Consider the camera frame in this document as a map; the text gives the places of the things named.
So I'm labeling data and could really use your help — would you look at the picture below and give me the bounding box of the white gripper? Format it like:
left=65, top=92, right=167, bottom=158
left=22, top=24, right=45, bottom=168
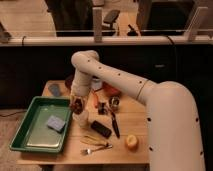
left=71, top=81, right=90, bottom=97

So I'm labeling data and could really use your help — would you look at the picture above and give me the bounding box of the dark grape bunch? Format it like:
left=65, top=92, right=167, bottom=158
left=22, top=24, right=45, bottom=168
left=70, top=98, right=84, bottom=115

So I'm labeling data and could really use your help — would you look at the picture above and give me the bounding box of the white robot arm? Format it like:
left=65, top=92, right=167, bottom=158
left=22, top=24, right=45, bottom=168
left=71, top=50, right=206, bottom=171

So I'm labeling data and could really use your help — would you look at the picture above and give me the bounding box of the dark round plate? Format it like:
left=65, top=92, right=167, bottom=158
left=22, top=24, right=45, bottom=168
left=65, top=75, right=74, bottom=90

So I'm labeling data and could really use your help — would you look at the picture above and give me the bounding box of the white small container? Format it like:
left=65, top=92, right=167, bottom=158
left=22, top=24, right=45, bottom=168
left=91, top=78, right=103, bottom=91

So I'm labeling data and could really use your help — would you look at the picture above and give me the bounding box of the orange carrot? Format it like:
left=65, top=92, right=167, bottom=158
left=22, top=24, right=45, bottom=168
left=93, top=92, right=99, bottom=108

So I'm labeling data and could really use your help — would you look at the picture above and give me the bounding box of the blue-grey sponge on table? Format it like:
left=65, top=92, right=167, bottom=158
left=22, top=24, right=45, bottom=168
left=48, top=83, right=61, bottom=97

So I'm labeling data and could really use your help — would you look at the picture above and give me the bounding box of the red-orange bowl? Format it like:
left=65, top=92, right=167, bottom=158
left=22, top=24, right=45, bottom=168
left=103, top=83, right=120, bottom=97

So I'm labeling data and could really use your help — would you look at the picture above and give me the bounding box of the small black toy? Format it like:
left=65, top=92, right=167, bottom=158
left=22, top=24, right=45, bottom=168
left=98, top=102, right=107, bottom=115

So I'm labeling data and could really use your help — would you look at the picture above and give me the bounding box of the small metal can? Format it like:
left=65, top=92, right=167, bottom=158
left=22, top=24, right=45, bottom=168
left=109, top=96, right=120, bottom=111

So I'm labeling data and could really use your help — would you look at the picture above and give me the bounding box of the blue sponge in tray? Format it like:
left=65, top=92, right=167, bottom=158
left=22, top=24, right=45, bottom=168
left=46, top=116, right=65, bottom=132

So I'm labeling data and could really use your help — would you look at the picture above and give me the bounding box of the black rectangular block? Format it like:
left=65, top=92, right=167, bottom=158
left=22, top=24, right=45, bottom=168
left=91, top=121, right=112, bottom=138

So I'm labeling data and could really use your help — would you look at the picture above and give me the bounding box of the yellow banana peel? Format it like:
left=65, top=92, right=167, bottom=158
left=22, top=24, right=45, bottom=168
left=81, top=135, right=108, bottom=146

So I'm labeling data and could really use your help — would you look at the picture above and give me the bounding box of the wooden table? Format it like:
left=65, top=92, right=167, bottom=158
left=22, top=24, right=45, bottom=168
left=16, top=79, right=150, bottom=166

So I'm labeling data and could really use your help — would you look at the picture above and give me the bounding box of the silver fork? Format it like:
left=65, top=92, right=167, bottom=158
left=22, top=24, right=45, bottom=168
left=80, top=144, right=113, bottom=156

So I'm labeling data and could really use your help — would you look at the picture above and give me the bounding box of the green plastic tray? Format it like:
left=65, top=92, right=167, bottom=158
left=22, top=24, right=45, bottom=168
left=10, top=96, right=72, bottom=154

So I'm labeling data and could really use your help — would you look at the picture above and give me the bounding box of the orange fruit half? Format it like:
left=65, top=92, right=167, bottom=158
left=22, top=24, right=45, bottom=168
left=125, top=135, right=139, bottom=150

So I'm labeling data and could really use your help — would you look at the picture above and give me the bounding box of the black handled knife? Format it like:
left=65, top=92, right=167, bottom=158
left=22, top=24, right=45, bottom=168
left=111, top=112, right=120, bottom=138

